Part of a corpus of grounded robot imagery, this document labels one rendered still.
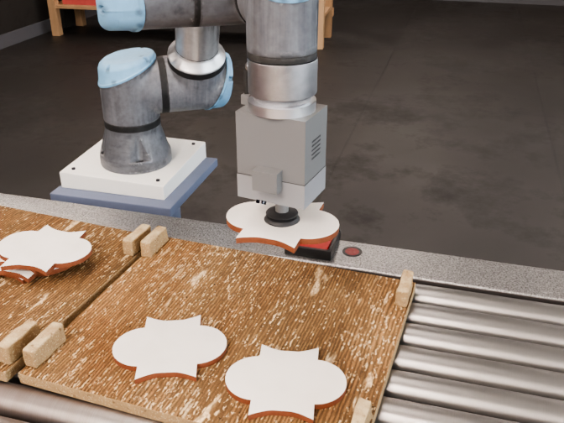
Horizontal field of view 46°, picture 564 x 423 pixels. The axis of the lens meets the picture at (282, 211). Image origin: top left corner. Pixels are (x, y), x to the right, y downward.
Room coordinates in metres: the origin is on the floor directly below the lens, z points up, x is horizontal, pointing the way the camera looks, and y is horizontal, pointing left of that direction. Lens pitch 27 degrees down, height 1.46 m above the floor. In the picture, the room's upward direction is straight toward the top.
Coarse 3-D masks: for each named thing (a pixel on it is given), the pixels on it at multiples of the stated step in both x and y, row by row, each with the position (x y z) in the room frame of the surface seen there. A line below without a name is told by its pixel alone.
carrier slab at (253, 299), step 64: (192, 256) 0.87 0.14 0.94; (256, 256) 0.87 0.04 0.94; (128, 320) 0.70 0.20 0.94; (256, 320) 0.70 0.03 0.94; (320, 320) 0.70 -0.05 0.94; (384, 320) 0.70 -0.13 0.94; (64, 384) 0.58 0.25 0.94; (128, 384) 0.58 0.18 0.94; (192, 384) 0.58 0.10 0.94; (384, 384) 0.59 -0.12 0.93
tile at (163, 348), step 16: (160, 320) 0.69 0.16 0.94; (192, 320) 0.69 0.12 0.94; (128, 336) 0.66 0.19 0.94; (144, 336) 0.66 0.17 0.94; (160, 336) 0.66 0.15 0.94; (176, 336) 0.66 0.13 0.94; (192, 336) 0.66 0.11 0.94; (208, 336) 0.66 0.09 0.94; (224, 336) 0.66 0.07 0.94; (112, 352) 0.63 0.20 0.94; (128, 352) 0.63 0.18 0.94; (144, 352) 0.63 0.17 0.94; (160, 352) 0.63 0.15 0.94; (176, 352) 0.63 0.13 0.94; (192, 352) 0.63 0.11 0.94; (208, 352) 0.63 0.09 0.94; (224, 352) 0.63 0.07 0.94; (128, 368) 0.61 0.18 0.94; (144, 368) 0.60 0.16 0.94; (160, 368) 0.60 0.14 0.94; (176, 368) 0.60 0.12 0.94; (192, 368) 0.60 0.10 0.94
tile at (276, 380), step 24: (240, 360) 0.61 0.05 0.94; (264, 360) 0.61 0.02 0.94; (288, 360) 0.61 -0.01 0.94; (312, 360) 0.61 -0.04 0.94; (240, 384) 0.57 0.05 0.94; (264, 384) 0.57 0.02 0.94; (288, 384) 0.57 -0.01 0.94; (312, 384) 0.57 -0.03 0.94; (336, 384) 0.57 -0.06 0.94; (264, 408) 0.54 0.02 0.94; (288, 408) 0.54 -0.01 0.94; (312, 408) 0.54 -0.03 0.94
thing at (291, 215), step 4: (272, 208) 0.70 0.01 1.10; (292, 208) 0.71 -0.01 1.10; (268, 212) 0.70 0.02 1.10; (272, 212) 0.69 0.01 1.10; (276, 212) 0.69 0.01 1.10; (288, 212) 0.69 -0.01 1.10; (292, 212) 0.69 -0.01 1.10; (296, 212) 0.70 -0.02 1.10; (268, 216) 0.69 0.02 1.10; (272, 216) 0.69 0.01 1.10; (276, 216) 0.69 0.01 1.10; (280, 216) 0.69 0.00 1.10; (284, 216) 0.69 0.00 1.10; (288, 216) 0.69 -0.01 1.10; (292, 216) 0.69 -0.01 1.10; (296, 216) 0.70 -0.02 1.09; (272, 220) 0.69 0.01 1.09; (276, 220) 0.68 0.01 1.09; (280, 220) 0.68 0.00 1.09; (284, 220) 0.68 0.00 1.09; (288, 220) 0.69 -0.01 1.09; (292, 220) 0.69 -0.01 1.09
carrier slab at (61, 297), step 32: (0, 224) 0.97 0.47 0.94; (32, 224) 0.97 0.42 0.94; (64, 224) 0.97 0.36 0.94; (96, 224) 0.97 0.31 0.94; (96, 256) 0.87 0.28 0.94; (128, 256) 0.87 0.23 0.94; (0, 288) 0.78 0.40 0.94; (32, 288) 0.78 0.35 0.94; (64, 288) 0.78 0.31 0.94; (96, 288) 0.78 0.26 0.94; (0, 320) 0.70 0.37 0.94; (64, 320) 0.71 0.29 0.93
